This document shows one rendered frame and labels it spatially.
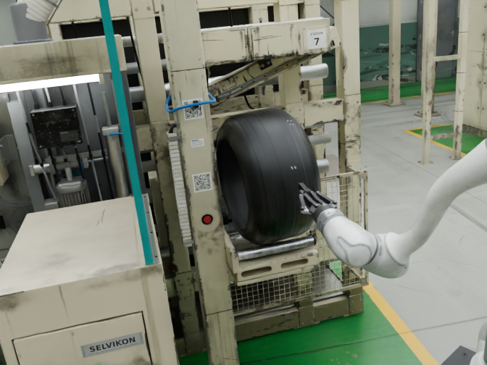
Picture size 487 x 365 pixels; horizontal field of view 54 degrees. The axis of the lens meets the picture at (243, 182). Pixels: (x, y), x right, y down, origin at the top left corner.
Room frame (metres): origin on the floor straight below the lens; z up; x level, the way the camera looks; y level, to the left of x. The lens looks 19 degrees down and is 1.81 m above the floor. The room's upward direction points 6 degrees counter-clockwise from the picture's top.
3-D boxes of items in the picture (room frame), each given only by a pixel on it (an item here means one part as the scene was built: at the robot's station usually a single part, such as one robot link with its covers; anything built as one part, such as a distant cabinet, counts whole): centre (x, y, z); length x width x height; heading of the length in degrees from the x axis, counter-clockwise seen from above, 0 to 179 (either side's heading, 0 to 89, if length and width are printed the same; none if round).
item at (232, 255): (1.88, 0.10, 0.90); 0.40 x 0.03 x 0.10; 13
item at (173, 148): (1.80, 0.25, 1.19); 0.05 x 0.04 x 0.48; 13
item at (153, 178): (2.63, 0.51, 0.61); 0.33 x 0.06 x 0.86; 13
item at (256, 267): (1.78, -0.10, 0.84); 0.36 x 0.09 x 0.06; 103
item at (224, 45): (2.24, -0.13, 1.71); 0.61 x 0.25 x 0.15; 103
